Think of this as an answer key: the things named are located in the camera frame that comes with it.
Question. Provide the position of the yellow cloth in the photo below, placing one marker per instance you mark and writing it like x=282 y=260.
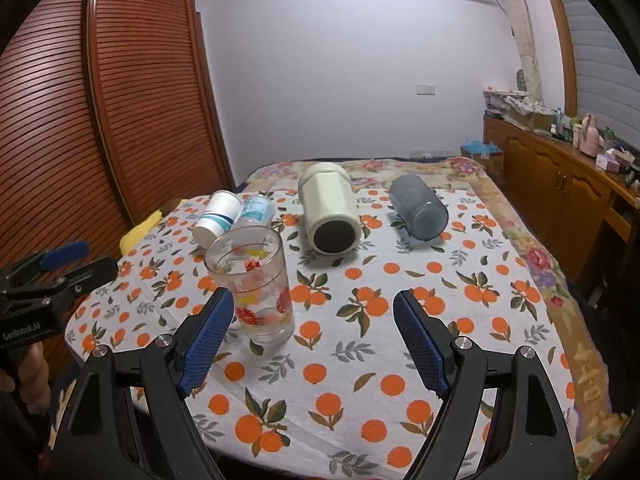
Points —
x=140 y=232

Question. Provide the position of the clear glass cup fruit print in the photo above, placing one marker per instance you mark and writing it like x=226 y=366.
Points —
x=250 y=285

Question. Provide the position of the orange fruit print tablecloth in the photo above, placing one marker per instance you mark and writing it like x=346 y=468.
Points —
x=350 y=310

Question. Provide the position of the cream faceted cup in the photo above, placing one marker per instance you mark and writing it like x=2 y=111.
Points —
x=327 y=205

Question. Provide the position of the person's left hand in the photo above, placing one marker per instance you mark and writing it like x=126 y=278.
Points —
x=32 y=375

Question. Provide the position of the wooden sideboard cabinet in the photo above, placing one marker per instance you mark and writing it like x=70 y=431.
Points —
x=550 y=195

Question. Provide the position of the clear plastic water bottle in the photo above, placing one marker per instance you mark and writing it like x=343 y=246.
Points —
x=256 y=212

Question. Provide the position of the blue plastic bag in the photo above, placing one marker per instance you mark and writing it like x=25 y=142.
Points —
x=480 y=146

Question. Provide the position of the pink tissue box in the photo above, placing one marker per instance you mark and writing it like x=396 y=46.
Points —
x=609 y=162

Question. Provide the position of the white wall socket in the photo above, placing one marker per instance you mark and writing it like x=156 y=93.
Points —
x=426 y=90

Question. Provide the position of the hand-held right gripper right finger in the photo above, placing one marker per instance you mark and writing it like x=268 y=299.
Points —
x=421 y=347

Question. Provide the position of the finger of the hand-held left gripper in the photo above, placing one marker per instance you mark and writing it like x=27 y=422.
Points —
x=65 y=255
x=85 y=276

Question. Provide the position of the grey translucent plastic cup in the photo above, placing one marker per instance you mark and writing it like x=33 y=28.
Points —
x=417 y=207

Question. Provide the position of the wooden louvered wardrobe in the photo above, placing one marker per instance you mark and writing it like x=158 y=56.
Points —
x=100 y=110

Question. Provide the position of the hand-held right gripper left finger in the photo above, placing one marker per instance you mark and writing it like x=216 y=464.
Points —
x=206 y=347

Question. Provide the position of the white paper cup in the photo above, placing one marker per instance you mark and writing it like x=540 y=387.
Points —
x=217 y=215

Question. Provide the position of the floral blanket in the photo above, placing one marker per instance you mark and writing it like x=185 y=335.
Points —
x=540 y=260

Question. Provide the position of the window blind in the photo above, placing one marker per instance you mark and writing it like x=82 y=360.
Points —
x=595 y=50

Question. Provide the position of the cardboard box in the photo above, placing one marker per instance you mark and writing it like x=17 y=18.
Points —
x=527 y=119

